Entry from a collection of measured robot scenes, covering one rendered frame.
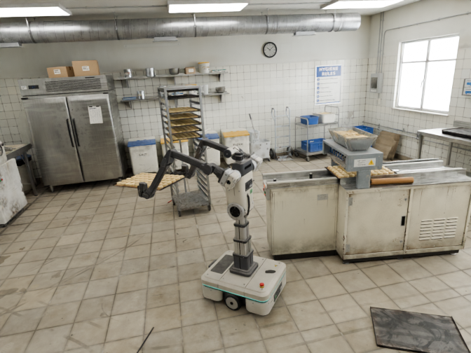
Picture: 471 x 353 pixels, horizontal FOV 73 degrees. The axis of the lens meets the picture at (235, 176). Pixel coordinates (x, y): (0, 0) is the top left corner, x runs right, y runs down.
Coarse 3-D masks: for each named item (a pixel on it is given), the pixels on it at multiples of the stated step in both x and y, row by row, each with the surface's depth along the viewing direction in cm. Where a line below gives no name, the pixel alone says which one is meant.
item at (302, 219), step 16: (304, 176) 343; (320, 176) 340; (272, 192) 315; (288, 192) 316; (304, 192) 317; (320, 192) 318; (336, 192) 320; (272, 208) 321; (288, 208) 322; (304, 208) 323; (320, 208) 324; (336, 208) 325; (272, 224) 326; (288, 224) 327; (304, 224) 328; (320, 224) 329; (272, 240) 332; (288, 240) 333; (304, 240) 334; (320, 240) 335; (288, 256) 342; (304, 256) 344
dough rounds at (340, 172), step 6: (330, 168) 339; (336, 168) 338; (342, 168) 338; (384, 168) 328; (336, 174) 321; (342, 174) 321; (348, 174) 321; (354, 174) 315; (372, 174) 317; (378, 174) 316
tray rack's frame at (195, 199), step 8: (160, 88) 432; (168, 88) 403; (176, 88) 406; (184, 88) 410; (160, 96) 460; (160, 104) 463; (176, 104) 473; (192, 112) 483; (168, 168) 494; (184, 184) 512; (192, 192) 516; (200, 192) 513; (176, 200) 485; (184, 200) 483; (192, 200) 481; (200, 200) 479; (184, 208) 455; (192, 208) 460; (208, 208) 475
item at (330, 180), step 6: (450, 168) 323; (456, 168) 322; (462, 168) 321; (294, 180) 316; (300, 180) 315; (306, 180) 314; (312, 180) 315; (318, 180) 315; (324, 180) 316; (330, 180) 316; (336, 180) 317; (270, 186) 314; (276, 186) 315; (282, 186) 315; (288, 186) 315; (294, 186) 316
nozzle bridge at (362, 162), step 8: (328, 144) 339; (336, 144) 330; (328, 152) 354; (344, 152) 299; (352, 152) 297; (360, 152) 296; (368, 152) 294; (376, 152) 292; (336, 160) 327; (352, 160) 290; (360, 160) 290; (368, 160) 291; (376, 160) 291; (352, 168) 292; (360, 168) 293; (368, 168) 293; (376, 168) 294; (360, 176) 295; (368, 176) 296; (360, 184) 298; (368, 184) 298
